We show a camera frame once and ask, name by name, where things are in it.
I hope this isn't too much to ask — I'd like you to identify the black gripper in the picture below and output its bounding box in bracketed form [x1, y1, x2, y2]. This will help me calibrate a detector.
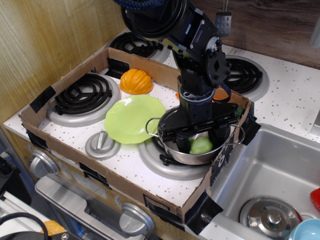
[157, 101, 239, 153]

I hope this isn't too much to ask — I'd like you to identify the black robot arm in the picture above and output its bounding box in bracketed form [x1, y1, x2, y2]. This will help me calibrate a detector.
[118, 0, 235, 153]

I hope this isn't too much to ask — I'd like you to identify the orange toy carrot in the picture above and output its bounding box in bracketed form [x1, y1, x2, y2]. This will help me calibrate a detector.
[175, 88, 245, 119]

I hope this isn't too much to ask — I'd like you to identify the front right black burner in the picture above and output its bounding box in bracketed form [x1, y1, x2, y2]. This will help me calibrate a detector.
[138, 137, 210, 181]

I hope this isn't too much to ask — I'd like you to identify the black burner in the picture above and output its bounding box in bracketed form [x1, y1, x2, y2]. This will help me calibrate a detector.
[224, 55, 270, 102]
[105, 31, 170, 63]
[46, 73, 121, 127]
[138, 137, 210, 181]

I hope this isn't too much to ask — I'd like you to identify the light green plastic plate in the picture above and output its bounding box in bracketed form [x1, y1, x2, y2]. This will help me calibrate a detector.
[104, 94, 166, 144]

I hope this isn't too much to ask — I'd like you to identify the back right black burner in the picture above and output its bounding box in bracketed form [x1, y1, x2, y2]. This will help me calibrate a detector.
[224, 55, 270, 102]

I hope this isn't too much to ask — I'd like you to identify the grey toy sink basin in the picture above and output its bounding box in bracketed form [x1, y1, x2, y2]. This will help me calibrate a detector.
[209, 124, 320, 240]

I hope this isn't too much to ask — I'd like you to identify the orange toy pumpkin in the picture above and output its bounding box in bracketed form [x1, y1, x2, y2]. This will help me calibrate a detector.
[119, 68, 153, 95]

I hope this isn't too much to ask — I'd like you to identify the back left black burner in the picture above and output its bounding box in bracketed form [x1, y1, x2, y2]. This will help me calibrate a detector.
[105, 31, 170, 63]

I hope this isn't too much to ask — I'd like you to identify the front silver stovetop knob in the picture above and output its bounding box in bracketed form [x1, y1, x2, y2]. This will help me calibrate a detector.
[85, 130, 121, 161]

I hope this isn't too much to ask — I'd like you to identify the stainless steel pot lid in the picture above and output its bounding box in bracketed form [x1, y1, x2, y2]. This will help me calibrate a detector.
[238, 195, 303, 240]

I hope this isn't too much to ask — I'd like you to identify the right silver oven knob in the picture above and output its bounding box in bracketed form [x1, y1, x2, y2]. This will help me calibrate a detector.
[119, 202, 155, 237]

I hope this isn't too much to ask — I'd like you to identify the silver oven knob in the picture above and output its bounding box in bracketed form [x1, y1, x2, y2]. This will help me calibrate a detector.
[119, 202, 155, 237]
[29, 149, 60, 179]

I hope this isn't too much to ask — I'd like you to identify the brown cardboard fence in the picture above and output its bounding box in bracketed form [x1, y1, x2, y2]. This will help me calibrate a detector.
[19, 48, 241, 239]

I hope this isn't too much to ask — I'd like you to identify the hanging silver spatula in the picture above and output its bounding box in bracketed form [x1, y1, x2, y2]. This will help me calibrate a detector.
[215, 0, 232, 37]

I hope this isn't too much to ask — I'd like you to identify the front left black burner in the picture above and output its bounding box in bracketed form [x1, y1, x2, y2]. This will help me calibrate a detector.
[46, 73, 121, 127]

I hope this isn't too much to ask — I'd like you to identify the red toy object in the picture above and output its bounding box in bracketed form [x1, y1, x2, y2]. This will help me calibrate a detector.
[310, 188, 320, 210]

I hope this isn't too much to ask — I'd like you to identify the light blue bowl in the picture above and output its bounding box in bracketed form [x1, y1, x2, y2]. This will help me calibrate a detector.
[288, 218, 320, 240]

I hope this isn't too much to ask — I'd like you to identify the silver faucet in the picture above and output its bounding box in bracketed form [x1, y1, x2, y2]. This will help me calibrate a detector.
[309, 17, 320, 48]

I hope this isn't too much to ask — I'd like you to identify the left silver oven knob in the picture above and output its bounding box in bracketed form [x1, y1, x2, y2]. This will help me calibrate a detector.
[29, 149, 60, 179]

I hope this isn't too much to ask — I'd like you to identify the orange yellow object on floor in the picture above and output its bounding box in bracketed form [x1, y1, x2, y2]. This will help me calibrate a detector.
[44, 220, 66, 236]

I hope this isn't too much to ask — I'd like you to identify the silver oven door handle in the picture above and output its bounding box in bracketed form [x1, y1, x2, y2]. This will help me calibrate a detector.
[35, 176, 130, 240]

